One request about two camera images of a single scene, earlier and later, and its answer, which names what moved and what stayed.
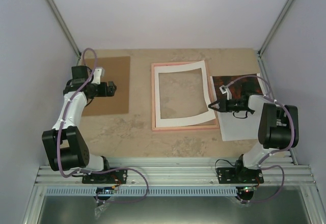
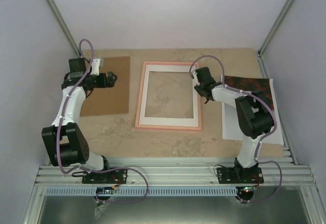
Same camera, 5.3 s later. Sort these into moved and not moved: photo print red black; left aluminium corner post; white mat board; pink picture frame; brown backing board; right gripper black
Moved: pink picture frame; white mat board; right gripper black; photo print red black
Not moved: left aluminium corner post; brown backing board
